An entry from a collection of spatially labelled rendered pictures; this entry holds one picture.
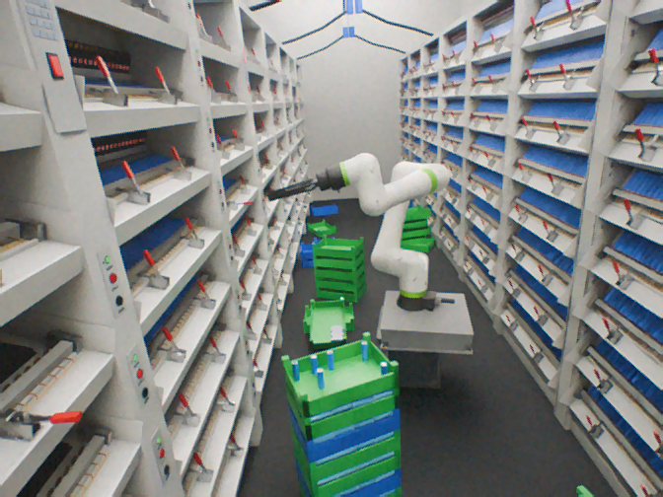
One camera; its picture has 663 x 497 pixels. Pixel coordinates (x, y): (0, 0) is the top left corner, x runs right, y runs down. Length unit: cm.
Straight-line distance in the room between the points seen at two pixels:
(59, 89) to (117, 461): 61
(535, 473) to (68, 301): 156
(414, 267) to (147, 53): 125
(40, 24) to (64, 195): 23
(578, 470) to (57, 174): 177
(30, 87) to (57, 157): 9
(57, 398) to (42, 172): 32
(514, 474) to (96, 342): 145
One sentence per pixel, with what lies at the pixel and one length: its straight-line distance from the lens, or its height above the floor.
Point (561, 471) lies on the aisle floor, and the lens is 184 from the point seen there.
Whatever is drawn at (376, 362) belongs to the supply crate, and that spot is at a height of 48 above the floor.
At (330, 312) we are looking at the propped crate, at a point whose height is 10.
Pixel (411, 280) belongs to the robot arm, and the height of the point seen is 52.
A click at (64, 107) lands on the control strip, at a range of 74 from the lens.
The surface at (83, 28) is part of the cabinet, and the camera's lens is 128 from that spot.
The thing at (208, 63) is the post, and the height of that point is 149.
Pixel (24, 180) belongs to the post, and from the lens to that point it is 75.
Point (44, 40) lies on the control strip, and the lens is 75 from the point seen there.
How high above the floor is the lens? 129
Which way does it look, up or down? 20 degrees down
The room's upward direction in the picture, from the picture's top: 4 degrees counter-clockwise
